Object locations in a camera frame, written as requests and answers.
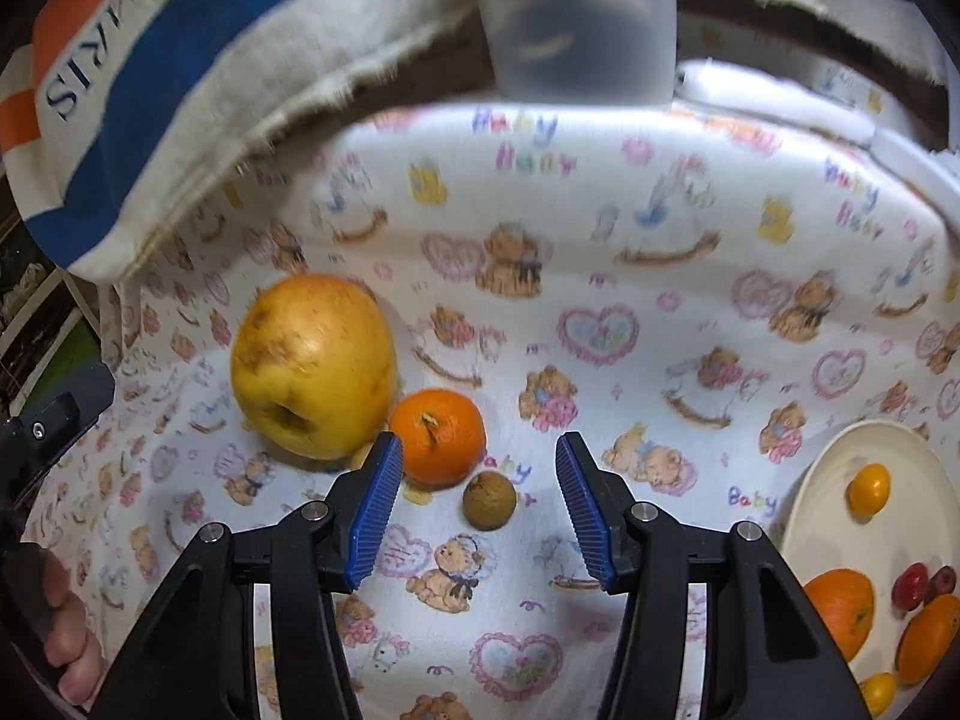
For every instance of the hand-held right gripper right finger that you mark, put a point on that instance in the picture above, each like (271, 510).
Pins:
(581, 510)

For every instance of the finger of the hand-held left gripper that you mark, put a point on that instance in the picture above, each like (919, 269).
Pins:
(71, 397)

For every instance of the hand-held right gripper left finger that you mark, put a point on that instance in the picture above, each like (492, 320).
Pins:
(375, 510)

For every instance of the brown longan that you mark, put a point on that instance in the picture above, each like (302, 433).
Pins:
(489, 502)

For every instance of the cream plate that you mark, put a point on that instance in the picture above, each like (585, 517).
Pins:
(825, 532)

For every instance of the large orange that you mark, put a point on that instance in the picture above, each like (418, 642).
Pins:
(844, 611)

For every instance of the person's left hand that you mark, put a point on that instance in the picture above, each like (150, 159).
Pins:
(71, 637)

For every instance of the small tangerine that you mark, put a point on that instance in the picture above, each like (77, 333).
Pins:
(930, 645)
(442, 435)

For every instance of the yellow apple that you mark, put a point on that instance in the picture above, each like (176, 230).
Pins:
(315, 360)

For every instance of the bear printed blanket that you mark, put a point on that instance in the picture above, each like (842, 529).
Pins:
(637, 240)

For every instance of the yellow kumquat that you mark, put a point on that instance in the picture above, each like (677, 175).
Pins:
(868, 490)
(877, 694)

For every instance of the striped canvas cloth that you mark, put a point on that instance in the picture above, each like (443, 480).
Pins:
(187, 90)

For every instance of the red jujube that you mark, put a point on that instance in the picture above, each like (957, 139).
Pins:
(943, 583)
(910, 585)

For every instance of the clear plastic container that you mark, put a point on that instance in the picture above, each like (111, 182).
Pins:
(577, 15)

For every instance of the white rack frame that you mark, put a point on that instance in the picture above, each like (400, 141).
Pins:
(52, 292)

